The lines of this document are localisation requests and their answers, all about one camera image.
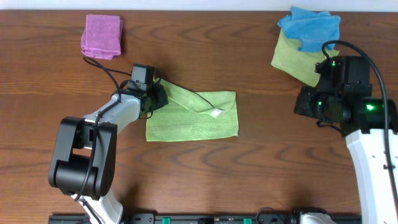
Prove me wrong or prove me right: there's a light green cloth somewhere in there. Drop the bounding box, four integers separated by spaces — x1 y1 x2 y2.
146 79 239 142

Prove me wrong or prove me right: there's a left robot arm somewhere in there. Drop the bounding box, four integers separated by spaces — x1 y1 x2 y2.
48 79 168 223

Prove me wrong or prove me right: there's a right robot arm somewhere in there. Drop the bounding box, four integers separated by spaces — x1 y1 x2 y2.
294 56 397 223

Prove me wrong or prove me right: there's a crumpled blue cloth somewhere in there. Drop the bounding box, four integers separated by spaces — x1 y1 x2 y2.
278 7 341 53

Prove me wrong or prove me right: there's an olive green cloth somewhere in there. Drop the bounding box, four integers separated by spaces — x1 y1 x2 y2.
271 29 326 87

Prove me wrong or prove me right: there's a folded pink cloth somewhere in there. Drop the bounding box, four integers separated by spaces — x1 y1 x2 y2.
81 14 123 60

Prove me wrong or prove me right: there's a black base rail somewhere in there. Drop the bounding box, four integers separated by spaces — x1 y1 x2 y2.
48 208 362 224

